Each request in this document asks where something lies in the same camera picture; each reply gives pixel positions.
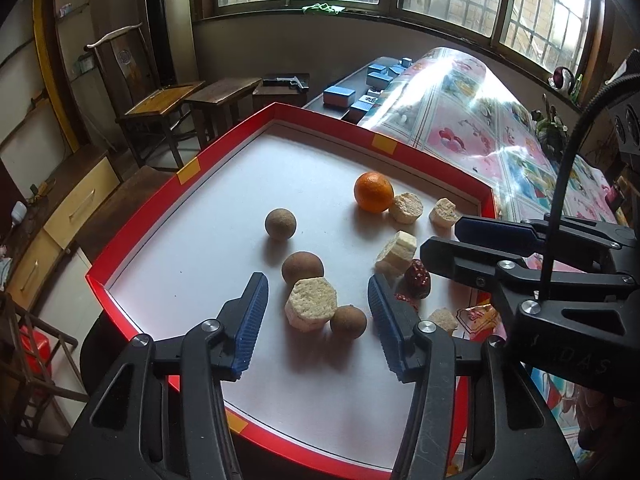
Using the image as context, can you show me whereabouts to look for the glossy printed tablecloth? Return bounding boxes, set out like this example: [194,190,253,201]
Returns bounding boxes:
[357,45,640,461]

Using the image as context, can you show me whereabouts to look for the orange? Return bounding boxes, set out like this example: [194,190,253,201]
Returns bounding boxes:
[353,171,395,214]

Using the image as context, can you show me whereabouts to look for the red plastic stool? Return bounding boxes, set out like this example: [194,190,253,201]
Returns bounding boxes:
[17,325,53,386]

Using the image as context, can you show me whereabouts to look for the red-rimmed white tray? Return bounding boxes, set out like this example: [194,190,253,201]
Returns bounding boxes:
[85,102,501,480]

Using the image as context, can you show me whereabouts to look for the beige porous chunk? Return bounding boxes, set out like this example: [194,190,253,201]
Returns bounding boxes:
[427,308,459,336]
[389,192,424,224]
[374,230,418,278]
[428,198,462,228]
[284,277,340,335]

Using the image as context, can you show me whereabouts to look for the black toy gun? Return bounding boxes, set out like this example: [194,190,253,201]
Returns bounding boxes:
[262,75,307,92]

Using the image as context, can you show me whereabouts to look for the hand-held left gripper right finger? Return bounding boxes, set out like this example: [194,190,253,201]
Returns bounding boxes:
[367,274,583,480]

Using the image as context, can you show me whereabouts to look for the wooden low cabinet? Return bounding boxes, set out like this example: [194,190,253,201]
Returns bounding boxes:
[0,145,126,306]

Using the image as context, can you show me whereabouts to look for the potted plant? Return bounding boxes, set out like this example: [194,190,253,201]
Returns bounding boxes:
[532,95,571,161]

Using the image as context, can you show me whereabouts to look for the group of blue tiles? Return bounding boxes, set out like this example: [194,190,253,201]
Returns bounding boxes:
[322,56,416,123]

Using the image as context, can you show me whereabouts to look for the red jujube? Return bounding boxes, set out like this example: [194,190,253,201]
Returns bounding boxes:
[404,259,432,300]

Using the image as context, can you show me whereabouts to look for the black flexible cable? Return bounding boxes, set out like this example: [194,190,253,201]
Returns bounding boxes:
[542,72,640,297]

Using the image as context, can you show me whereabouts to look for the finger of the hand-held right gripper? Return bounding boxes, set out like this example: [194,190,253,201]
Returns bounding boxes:
[420,237,640,303]
[454,214,638,273]

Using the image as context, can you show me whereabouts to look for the round red white ornament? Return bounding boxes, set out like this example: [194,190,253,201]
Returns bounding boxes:
[549,66,577,92]

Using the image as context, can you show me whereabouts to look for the brown longan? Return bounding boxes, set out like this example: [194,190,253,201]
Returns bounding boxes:
[264,208,297,241]
[329,305,368,340]
[281,251,325,288]

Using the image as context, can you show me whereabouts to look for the black box device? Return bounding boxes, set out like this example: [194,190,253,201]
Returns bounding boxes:
[607,50,640,166]

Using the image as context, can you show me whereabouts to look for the yellow vertical board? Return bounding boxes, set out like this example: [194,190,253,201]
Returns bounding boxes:
[31,0,81,153]

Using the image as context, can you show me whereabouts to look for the wooden frame chair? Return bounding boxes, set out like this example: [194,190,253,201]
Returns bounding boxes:
[0,292,91,443]

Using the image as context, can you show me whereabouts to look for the dark wooden stool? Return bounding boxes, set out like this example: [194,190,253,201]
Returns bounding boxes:
[184,77,263,151]
[252,82,310,111]

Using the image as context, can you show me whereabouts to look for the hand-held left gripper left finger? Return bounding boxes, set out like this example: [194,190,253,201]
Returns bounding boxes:
[60,272,269,480]

